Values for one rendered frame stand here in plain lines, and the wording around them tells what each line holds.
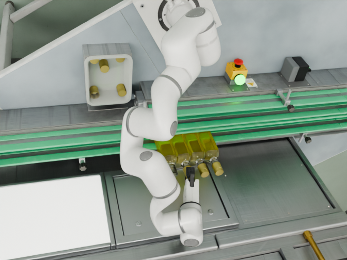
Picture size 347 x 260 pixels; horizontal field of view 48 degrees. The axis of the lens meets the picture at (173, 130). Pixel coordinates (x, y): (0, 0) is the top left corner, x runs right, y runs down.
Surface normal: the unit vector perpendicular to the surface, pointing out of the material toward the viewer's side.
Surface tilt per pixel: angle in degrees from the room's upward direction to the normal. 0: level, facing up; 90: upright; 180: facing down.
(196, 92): 90
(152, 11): 5
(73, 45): 0
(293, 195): 90
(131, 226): 90
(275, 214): 90
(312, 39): 0
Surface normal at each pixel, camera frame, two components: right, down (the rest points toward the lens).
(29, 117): 0.11, -0.73
